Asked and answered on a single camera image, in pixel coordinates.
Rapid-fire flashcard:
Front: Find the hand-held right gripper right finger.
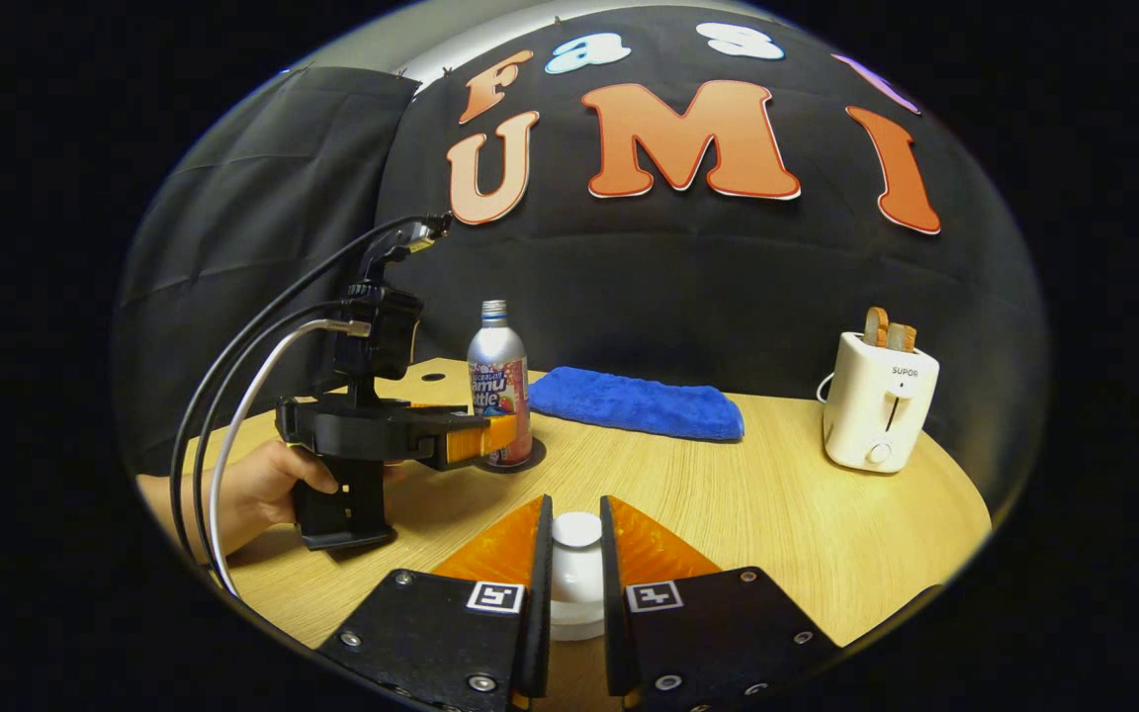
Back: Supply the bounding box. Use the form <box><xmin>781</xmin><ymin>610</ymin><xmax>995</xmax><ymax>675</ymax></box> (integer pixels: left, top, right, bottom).
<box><xmin>599</xmin><ymin>494</ymin><xmax>842</xmax><ymax>712</ymax></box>

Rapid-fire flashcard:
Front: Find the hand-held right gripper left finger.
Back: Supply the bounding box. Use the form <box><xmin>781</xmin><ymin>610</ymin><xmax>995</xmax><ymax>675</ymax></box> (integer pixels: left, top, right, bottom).
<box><xmin>315</xmin><ymin>494</ymin><xmax>556</xmax><ymax>712</ymax></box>

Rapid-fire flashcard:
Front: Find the dark round coaster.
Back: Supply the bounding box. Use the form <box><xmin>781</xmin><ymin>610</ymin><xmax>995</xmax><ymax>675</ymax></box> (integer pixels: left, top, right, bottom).
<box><xmin>479</xmin><ymin>438</ymin><xmax>548</xmax><ymax>474</ymax></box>

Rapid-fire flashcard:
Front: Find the silver water bottle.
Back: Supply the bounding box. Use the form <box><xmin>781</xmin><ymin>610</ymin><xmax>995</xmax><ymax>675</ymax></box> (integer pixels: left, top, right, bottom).
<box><xmin>468</xmin><ymin>300</ymin><xmax>534</xmax><ymax>468</ymax></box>

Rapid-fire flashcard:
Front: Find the blue towel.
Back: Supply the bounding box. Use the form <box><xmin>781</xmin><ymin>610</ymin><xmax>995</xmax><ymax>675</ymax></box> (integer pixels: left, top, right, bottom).
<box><xmin>528</xmin><ymin>366</ymin><xmax>745</xmax><ymax>442</ymax></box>

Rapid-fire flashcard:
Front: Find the white toaster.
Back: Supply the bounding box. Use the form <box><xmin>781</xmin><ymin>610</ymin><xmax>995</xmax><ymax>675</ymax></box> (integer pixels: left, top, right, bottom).
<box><xmin>822</xmin><ymin>331</ymin><xmax>940</xmax><ymax>474</ymax></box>

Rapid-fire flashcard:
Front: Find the white left gripper cable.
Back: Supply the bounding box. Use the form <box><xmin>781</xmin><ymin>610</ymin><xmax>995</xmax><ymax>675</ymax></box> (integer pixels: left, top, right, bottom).
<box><xmin>208</xmin><ymin>317</ymin><xmax>374</xmax><ymax>600</ymax></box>

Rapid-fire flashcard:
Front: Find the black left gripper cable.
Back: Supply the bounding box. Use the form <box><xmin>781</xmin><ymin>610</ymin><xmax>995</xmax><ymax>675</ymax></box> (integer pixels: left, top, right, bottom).
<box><xmin>192</xmin><ymin>299</ymin><xmax>365</xmax><ymax>567</ymax></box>
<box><xmin>170</xmin><ymin>213</ymin><xmax>452</xmax><ymax>567</ymax></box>

